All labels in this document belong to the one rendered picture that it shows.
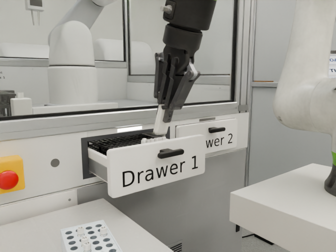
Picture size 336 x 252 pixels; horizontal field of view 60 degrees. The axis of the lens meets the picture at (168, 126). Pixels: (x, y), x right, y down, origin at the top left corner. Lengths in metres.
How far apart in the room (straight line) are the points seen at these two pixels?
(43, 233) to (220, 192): 0.69
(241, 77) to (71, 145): 0.69
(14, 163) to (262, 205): 0.53
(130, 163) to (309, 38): 0.52
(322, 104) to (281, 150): 1.79
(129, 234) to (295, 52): 0.58
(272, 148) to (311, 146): 0.32
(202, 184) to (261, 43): 1.69
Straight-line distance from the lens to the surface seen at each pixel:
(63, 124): 0.77
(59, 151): 0.78
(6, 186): 0.69
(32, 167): 0.77
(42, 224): 0.74
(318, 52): 0.81
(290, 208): 0.63
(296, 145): 2.42
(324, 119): 0.72
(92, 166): 0.79
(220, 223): 1.23
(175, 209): 1.04
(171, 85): 0.60
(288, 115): 0.77
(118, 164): 0.66
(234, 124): 1.12
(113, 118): 0.82
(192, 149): 0.78
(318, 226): 0.59
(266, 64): 2.52
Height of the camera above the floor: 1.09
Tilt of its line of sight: 10 degrees down
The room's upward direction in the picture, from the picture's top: straight up
